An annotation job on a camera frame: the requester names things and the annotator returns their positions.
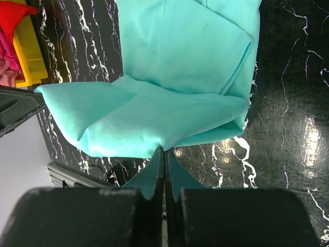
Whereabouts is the yellow plastic bin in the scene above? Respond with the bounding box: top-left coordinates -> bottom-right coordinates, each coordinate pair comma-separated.
13,16 -> 48,87

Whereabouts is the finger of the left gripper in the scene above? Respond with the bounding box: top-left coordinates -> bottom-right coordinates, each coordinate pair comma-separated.
1,86 -> 46,137

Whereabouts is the teal t-shirt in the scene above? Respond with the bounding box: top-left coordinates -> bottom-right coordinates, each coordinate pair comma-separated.
35,1 -> 261,158

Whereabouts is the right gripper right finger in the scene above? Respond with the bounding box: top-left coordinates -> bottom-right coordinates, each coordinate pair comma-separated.
164,151 -> 320,246

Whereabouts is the red t-shirt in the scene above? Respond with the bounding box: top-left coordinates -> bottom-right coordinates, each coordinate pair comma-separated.
1,1 -> 38,45

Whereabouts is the magenta t-shirt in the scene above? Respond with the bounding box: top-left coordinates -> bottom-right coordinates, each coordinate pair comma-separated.
1,28 -> 22,73

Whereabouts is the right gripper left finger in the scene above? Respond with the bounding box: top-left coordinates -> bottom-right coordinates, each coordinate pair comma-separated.
1,148 -> 165,246

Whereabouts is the salmon pink t-shirt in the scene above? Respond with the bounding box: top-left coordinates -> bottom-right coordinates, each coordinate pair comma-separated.
0,59 -> 20,87

